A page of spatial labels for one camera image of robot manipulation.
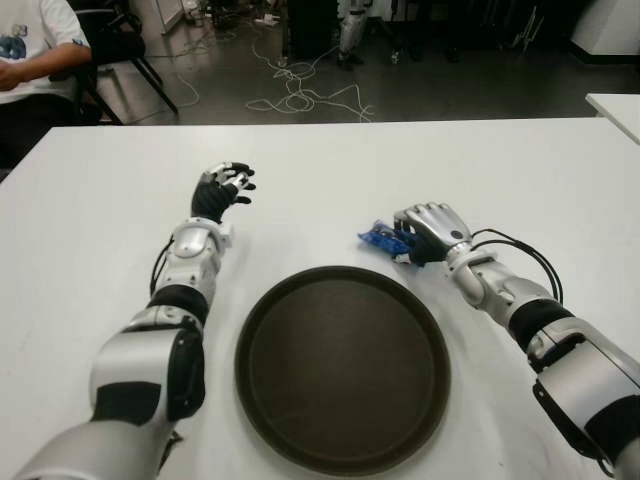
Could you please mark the black tripod stand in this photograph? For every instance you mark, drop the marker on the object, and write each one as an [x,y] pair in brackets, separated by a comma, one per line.
[385,32]

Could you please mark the seated person white shirt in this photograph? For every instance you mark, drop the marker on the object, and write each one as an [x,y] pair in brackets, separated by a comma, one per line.
[35,35]

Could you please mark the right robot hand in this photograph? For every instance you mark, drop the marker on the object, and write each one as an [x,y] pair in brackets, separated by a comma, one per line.
[440,225]

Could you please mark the white side table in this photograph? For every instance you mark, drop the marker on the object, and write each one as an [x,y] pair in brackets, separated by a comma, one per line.
[620,107]

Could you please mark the metal folding stand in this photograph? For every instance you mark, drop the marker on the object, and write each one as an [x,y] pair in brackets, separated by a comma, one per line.
[527,30]

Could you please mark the black cabinet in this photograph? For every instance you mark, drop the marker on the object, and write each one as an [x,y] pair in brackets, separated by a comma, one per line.
[310,30]

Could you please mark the round dark brown tray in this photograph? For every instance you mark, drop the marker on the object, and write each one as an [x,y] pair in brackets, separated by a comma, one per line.
[345,365]

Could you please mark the white board panel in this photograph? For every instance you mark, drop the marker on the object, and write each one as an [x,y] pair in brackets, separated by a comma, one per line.
[167,15]

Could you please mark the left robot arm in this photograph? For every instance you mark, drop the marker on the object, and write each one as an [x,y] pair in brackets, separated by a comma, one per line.
[185,260]

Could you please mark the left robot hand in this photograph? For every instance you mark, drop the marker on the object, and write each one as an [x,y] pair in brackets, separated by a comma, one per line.
[211,197]

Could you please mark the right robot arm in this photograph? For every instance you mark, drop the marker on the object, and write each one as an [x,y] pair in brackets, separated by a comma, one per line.
[505,292]

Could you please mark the black chair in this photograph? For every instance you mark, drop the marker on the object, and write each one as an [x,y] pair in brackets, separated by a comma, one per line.
[115,45]

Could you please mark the blue Oreo packet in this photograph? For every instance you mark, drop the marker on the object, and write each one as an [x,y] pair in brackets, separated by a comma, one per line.
[380,239]

